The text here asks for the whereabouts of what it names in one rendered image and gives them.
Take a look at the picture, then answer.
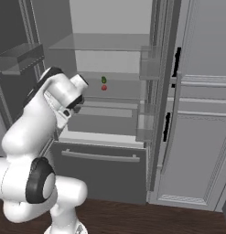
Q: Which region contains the grey fridge door handle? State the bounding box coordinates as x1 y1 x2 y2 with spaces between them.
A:
161 71 183 176

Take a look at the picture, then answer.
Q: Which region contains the grey crisper drawer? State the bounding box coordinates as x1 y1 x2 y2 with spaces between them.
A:
66 101 140 137

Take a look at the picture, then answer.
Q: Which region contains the black cupboard handle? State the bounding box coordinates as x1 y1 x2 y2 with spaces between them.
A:
163 112 172 143
171 47 182 89

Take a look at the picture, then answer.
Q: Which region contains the grey fridge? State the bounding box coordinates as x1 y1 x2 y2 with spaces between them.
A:
0 0 183 205

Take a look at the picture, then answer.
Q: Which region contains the small grey cupboard door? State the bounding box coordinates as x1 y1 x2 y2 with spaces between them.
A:
170 0 226 90

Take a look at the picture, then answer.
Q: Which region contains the tall grey cupboard door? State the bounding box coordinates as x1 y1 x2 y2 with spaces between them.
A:
147 96 226 212

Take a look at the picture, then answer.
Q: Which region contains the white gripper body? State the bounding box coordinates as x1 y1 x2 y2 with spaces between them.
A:
56 110 71 131

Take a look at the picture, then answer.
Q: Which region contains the grey fridge door with bins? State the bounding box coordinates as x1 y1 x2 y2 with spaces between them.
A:
135 0 183 193

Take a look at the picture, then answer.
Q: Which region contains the grey fridge door with shelf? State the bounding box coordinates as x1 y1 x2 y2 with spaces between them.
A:
0 0 47 156

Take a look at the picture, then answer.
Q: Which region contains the grey freezer drawer front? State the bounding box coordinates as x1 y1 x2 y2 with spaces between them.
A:
49 140 148 205

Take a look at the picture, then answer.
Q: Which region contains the grey freezer drawer handle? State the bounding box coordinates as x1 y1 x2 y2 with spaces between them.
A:
60 148 142 164

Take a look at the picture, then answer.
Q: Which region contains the glass fridge shelf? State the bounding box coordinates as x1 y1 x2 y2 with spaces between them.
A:
48 32 152 52

